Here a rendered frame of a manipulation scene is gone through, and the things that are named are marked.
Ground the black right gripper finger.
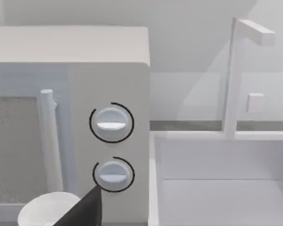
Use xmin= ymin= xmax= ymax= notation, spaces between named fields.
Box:
xmin=53 ymin=185 xmax=102 ymax=226

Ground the white cup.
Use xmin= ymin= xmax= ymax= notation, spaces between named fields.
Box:
xmin=17 ymin=192 xmax=81 ymax=226

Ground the pale round microwave knob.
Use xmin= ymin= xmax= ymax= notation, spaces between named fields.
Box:
xmin=96 ymin=161 xmax=132 ymax=188
xmin=93 ymin=107 xmax=130 ymax=139

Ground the microwave door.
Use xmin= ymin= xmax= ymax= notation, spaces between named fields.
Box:
xmin=0 ymin=63 xmax=73 ymax=215

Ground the white sink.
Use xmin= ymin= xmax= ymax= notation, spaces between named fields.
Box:
xmin=148 ymin=130 xmax=283 ymax=226

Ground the pale microwave oven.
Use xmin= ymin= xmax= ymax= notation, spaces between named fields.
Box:
xmin=0 ymin=26 xmax=151 ymax=226

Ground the tall white tap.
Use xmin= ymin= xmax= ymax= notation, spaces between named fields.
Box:
xmin=223 ymin=17 xmax=276 ymax=140

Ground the microwave door handle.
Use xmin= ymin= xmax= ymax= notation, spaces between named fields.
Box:
xmin=40 ymin=89 xmax=64 ymax=193

